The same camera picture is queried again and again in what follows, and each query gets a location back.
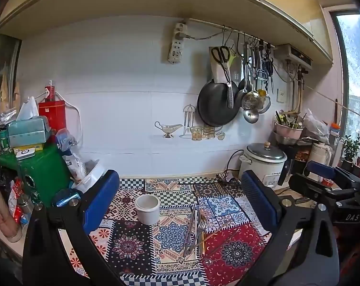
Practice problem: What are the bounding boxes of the window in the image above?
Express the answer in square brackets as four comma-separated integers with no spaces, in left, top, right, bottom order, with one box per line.
[330,10,360,158]

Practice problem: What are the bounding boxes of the shiny blue can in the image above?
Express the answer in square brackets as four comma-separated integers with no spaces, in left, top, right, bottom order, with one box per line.
[51,189,81,208]

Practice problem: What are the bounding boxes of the yellow box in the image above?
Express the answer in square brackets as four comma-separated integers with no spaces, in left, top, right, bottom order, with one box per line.
[11,143,45,153]

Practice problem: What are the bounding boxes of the hanging dark utensils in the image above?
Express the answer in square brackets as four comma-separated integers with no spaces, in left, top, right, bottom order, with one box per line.
[242,33,275,95]

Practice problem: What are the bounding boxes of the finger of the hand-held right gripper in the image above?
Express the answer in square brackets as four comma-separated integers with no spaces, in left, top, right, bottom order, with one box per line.
[306,160,360,186]
[288,173,358,205]

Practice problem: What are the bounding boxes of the patterned table mat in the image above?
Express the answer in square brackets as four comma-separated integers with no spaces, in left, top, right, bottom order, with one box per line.
[65,177,288,286]

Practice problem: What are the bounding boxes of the pink utensil basket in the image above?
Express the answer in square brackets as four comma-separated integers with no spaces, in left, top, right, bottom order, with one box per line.
[275,110,305,139]

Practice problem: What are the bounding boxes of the black power cable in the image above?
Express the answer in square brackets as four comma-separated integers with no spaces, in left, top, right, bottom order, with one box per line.
[217,149,247,184]

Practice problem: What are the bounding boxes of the red tin box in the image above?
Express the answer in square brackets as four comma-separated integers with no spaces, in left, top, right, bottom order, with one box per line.
[38,99,67,132]

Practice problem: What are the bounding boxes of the clear printed plastic bag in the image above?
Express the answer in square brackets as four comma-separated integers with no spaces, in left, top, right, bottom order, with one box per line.
[55,128,87,183]

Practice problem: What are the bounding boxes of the metal hanging rail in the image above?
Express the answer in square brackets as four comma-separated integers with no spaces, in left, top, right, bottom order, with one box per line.
[184,18,276,49]

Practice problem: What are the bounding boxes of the steel bowl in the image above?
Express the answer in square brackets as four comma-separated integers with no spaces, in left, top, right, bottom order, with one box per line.
[273,132,300,146]

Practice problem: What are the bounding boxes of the black frying pan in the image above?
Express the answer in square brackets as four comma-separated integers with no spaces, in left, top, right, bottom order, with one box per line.
[197,79,241,128]

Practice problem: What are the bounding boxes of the wall cabinet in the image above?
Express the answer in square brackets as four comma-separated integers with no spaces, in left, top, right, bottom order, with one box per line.
[0,0,334,64]

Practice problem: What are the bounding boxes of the white rice cooker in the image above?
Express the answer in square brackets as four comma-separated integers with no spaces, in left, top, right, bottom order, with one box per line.
[239,141,288,189]

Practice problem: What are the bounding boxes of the thin bamboo chopstick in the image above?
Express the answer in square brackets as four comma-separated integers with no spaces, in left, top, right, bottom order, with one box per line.
[187,223,229,251]

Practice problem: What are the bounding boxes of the red snack packet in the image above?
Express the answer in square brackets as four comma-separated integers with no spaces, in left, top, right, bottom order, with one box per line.
[8,178,30,225]

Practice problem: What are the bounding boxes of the steel skimmer spoon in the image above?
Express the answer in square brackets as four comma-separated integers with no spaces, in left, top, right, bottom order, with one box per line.
[242,48,260,111]

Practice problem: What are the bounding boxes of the white plastic bag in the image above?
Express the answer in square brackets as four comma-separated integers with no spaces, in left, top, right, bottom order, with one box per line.
[303,109,330,144]

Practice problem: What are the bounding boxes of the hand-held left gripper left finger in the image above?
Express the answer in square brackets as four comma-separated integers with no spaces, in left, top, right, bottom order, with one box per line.
[22,170,124,286]

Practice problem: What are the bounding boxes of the kitchenware wall sticker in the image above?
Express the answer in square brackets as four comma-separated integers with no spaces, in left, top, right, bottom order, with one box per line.
[154,104,226,141]

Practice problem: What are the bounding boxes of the metal fork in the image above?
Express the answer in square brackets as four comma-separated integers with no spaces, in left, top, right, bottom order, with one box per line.
[195,210,208,252]

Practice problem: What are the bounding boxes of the teal tissue box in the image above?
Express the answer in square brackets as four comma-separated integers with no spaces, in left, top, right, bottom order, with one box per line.
[7,96,51,149]

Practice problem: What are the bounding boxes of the white cup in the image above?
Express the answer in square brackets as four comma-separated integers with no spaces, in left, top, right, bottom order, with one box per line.
[134,195,161,225]

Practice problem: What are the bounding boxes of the small round strainer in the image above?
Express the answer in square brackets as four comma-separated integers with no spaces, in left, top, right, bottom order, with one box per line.
[258,95,272,114]

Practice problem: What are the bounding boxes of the steel ladle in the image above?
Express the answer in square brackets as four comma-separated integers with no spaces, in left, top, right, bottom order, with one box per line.
[243,109,260,124]

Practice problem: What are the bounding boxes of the red and white bottle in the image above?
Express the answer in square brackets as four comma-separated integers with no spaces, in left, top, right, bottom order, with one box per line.
[44,80,56,102]

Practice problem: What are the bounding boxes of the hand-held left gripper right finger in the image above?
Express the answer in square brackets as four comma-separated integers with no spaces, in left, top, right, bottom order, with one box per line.
[241,170,340,286]

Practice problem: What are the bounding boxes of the potted plant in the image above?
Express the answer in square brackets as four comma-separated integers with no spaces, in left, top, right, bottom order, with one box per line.
[342,133,360,172]

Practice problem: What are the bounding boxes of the white cable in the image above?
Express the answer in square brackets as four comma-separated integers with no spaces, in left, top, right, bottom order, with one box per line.
[27,91,83,147]

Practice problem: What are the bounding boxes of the white electric kettle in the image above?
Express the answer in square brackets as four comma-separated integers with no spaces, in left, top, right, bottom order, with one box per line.
[309,141,333,167]

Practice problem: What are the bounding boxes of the small steel cup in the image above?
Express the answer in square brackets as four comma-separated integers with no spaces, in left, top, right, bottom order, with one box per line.
[17,194,35,214]

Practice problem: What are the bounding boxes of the white power strip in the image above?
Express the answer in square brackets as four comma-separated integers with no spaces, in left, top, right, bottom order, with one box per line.
[167,22,189,65]

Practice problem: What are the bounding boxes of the small white device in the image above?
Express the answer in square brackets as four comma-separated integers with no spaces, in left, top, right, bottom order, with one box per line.
[15,148,36,159]

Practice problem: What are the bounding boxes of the white plastic bucket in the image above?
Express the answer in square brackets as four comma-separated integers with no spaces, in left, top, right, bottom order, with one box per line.
[71,159,106,195]

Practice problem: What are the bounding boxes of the white wall appliance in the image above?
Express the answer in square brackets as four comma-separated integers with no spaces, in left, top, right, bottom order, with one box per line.
[273,43,314,66]

